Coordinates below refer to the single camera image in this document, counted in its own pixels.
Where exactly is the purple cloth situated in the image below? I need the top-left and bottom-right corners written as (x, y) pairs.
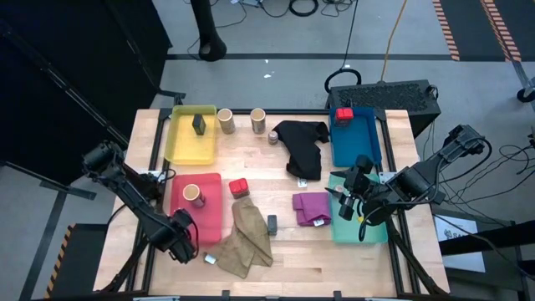
top-left (292, 191), bottom-right (334, 228)

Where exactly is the yellow hanging cable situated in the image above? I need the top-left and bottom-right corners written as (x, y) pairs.
top-left (380, 0), bottom-right (409, 81)

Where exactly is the yellow plastic tray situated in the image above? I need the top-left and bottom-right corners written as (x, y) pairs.
top-left (164, 104), bottom-right (218, 166)

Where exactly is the red smoked paprika tin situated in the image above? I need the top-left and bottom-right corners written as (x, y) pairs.
top-left (228, 177), bottom-right (251, 199)

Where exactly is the black perforated computer case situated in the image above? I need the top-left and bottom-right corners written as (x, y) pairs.
top-left (325, 79), bottom-right (442, 137)

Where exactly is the red spice tin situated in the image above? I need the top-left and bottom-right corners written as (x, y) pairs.
top-left (334, 107), bottom-right (354, 128)

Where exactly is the tan cloth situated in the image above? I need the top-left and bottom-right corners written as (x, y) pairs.
top-left (203, 196), bottom-right (275, 280)

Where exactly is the red plastic tray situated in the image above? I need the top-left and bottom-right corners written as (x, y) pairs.
top-left (170, 172), bottom-right (224, 246)

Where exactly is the black cable coil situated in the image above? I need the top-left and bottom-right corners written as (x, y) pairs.
top-left (288, 0), bottom-right (319, 18)

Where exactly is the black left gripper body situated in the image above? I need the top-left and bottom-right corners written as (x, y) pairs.
top-left (168, 232), bottom-right (200, 266)

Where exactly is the black pole stand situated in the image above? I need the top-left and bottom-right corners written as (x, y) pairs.
top-left (190, 0), bottom-right (228, 63)

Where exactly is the blue plastic tray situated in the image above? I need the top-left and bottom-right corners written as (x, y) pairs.
top-left (329, 106), bottom-right (384, 168)

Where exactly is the black hanging cable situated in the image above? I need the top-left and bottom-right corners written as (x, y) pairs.
top-left (340, 0), bottom-right (359, 70)

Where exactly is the black cloth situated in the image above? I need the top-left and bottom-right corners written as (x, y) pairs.
top-left (272, 120), bottom-right (331, 181)

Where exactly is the black platform with hazard stripe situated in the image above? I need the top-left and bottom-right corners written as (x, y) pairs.
top-left (44, 223), bottom-right (110, 300)

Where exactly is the white paper sign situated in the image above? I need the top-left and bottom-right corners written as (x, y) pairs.
top-left (434, 215), bottom-right (487, 273)

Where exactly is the black coiled cable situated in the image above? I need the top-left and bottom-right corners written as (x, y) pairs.
top-left (324, 68), bottom-right (363, 95)

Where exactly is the teal plastic tray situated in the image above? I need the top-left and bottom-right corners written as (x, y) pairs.
top-left (328, 172), bottom-right (390, 245)

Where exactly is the black curtain partition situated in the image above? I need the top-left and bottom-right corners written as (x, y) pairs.
top-left (0, 0), bottom-right (173, 185)

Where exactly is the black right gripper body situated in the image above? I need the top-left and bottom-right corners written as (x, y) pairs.
top-left (337, 153), bottom-right (380, 222)

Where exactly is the black beam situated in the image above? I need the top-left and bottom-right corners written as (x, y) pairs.
top-left (438, 220), bottom-right (535, 257)

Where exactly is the black caster wheel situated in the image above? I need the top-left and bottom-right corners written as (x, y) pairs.
top-left (517, 86), bottom-right (535, 104)

